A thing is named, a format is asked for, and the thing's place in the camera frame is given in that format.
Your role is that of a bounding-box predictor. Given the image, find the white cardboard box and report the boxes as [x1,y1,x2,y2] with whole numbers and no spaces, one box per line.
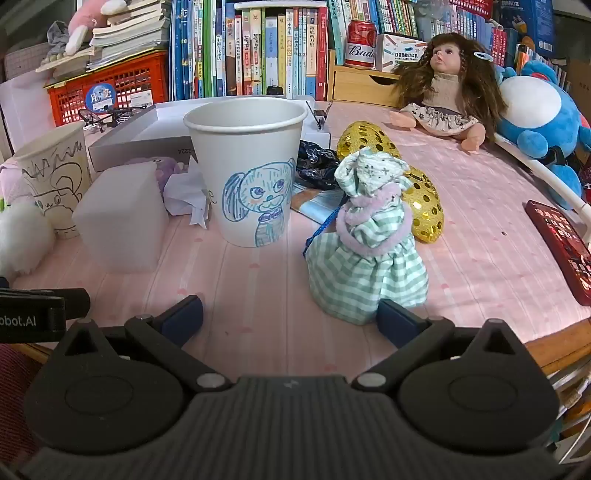
[88,95,331,172]

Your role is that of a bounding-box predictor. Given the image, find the white foam block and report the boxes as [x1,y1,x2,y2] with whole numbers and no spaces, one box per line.
[71,161,170,273]

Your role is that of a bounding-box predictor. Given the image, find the blue plush toy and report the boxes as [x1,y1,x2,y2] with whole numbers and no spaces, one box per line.
[496,58,591,210]

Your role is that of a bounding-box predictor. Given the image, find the pink plush bunny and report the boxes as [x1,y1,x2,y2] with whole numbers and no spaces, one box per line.
[65,0,127,56]

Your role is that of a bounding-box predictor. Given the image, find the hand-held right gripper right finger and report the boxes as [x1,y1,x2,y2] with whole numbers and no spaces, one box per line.
[353,299,536,393]

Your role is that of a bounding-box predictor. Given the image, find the grey plush toy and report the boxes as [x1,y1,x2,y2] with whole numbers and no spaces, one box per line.
[45,21,70,61]

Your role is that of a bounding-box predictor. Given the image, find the stack of flat books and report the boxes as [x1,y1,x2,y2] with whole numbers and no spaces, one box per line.
[36,0,172,79]

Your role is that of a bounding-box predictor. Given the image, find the dark red cloth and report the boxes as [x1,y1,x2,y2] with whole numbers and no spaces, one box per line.
[0,344,47,467]

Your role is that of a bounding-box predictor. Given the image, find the grey grid mat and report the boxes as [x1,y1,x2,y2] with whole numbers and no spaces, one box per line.
[4,44,51,81]

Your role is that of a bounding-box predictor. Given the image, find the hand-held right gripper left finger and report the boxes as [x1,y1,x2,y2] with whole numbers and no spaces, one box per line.
[51,295,232,393]

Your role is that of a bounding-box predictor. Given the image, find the white crumpled tissue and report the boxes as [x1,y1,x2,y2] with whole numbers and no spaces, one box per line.
[163,156,211,230]

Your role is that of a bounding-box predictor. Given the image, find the red phone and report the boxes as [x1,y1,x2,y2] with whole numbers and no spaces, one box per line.
[525,199,591,306]

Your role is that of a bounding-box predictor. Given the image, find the brown-haired doll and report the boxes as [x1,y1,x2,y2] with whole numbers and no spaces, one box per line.
[390,32,509,153]

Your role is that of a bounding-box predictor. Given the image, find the row of colourful books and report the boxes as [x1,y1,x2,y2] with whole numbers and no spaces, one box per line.
[168,0,329,101]

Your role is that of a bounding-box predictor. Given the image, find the purple plush toy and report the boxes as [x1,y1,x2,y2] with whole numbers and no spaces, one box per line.
[124,156,188,195]

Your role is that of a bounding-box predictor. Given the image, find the dark floral scrunchie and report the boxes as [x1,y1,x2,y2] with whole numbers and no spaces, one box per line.
[295,140,342,190]

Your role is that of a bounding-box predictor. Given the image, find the paper cup with blue dog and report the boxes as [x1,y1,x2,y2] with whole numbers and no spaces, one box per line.
[183,96,308,248]

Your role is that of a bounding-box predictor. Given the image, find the light blue packet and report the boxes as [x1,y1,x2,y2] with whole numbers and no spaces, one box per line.
[290,182,347,225]

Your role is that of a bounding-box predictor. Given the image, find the wooden drawer box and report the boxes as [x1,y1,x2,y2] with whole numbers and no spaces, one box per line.
[327,48,407,108]

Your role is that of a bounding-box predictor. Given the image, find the paper cup with black doodle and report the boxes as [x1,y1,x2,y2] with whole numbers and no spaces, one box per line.
[14,121,93,239]

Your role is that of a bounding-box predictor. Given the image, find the red plastic crate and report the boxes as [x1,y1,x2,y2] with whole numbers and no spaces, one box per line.
[46,50,169,127]

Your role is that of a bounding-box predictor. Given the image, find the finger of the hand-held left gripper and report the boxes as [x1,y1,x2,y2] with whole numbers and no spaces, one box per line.
[0,288,90,330]

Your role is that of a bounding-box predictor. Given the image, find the pink tablecloth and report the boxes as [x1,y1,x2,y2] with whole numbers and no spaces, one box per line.
[0,99,591,370]

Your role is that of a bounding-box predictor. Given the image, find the gold sequin heart pouch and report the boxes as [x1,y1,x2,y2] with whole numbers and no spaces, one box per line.
[336,121,445,244]

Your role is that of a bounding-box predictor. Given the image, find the black model bicycle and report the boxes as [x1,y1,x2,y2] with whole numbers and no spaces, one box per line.
[78,105,148,134]

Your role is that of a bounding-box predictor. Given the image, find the white rod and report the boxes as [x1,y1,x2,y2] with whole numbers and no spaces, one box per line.
[494,136,591,215]

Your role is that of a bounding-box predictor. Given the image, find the blue printed carton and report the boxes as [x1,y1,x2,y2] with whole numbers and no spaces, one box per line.
[499,0,555,58]

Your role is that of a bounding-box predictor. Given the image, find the red beer can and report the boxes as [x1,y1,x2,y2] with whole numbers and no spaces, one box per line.
[344,19,378,70]

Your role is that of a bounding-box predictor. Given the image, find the white board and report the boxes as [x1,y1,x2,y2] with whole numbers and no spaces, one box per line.
[0,69,58,153]

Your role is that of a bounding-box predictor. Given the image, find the white printed carton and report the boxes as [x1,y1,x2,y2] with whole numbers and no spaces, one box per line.
[376,33,430,73]

